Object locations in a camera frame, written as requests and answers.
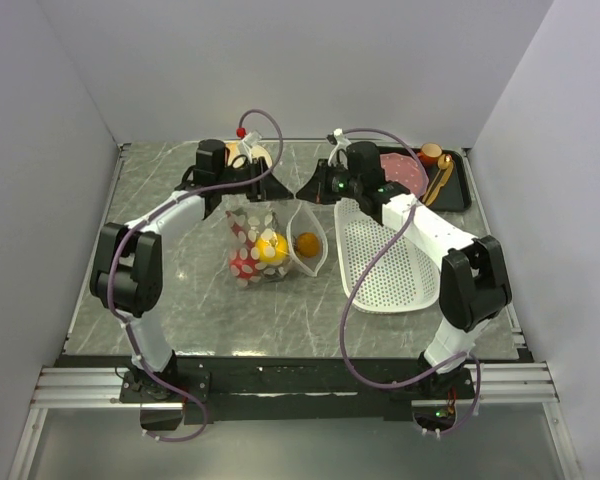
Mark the aluminium frame rail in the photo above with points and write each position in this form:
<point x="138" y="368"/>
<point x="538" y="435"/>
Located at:
<point x="98" y="388"/>

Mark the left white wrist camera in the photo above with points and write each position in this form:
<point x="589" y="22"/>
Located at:
<point x="246" y="141"/>

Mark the white perforated basket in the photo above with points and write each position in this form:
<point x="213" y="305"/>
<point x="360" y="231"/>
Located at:
<point x="404" y="280"/>

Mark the orange cream round plate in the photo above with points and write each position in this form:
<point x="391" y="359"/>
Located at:
<point x="235" y="159"/>

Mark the pink dotted plate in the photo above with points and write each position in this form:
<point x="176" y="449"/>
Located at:
<point x="404" y="170"/>

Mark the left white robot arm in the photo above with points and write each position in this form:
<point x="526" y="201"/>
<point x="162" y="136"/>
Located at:
<point x="128" y="268"/>

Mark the orange cup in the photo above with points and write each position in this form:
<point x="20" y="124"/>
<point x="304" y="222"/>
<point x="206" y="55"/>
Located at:
<point x="429" y="153"/>

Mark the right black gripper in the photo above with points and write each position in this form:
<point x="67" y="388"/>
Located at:
<point x="317" y="188"/>

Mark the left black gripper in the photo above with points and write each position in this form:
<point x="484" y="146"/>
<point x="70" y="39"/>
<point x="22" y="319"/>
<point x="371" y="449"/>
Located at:
<point x="268" y="188"/>

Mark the gold spoon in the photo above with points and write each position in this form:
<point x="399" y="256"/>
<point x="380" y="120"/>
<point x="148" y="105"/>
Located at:
<point x="445" y="168"/>

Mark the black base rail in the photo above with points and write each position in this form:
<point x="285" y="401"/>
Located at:
<point x="274" y="388"/>

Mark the yellow apple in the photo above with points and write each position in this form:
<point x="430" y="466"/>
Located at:
<point x="273" y="250"/>

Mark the black serving tray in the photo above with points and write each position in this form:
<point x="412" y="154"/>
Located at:
<point x="455" y="195"/>

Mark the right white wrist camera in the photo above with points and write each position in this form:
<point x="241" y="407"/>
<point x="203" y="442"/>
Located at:
<point x="339" y="142"/>

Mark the red apple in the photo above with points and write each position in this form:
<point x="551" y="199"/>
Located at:
<point x="242" y="264"/>

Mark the brown kiwi fruit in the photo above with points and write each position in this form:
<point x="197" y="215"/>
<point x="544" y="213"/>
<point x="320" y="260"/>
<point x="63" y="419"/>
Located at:
<point x="308" y="245"/>

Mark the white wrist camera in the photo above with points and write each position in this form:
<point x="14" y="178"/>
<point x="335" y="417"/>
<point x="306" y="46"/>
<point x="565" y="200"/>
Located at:
<point x="339" y="142"/>
<point x="246" y="141"/>

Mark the clear dotted zip bag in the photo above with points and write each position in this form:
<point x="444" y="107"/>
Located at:
<point x="289" y="220"/>

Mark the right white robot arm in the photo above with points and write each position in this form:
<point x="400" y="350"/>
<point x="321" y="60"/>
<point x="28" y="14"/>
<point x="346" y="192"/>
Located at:
<point x="474" y="286"/>

